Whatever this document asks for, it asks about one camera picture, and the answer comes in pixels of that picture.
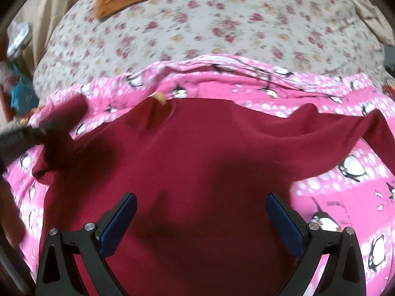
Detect pink penguin print blanket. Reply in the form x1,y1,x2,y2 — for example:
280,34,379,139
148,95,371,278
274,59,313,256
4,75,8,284
5,55,394,295

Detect floral print bed quilt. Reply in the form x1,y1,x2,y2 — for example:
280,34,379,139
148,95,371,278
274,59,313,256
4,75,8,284
34,0,394,99

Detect silver plastic bag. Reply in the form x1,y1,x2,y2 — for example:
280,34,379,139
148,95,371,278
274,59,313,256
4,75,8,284
7,22,33,61

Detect dark red small garment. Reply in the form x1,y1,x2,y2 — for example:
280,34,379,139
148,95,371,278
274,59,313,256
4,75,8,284
34,98,394,295

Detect teal cloth bag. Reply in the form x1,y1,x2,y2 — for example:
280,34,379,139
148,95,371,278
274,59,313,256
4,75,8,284
11,77,39,117

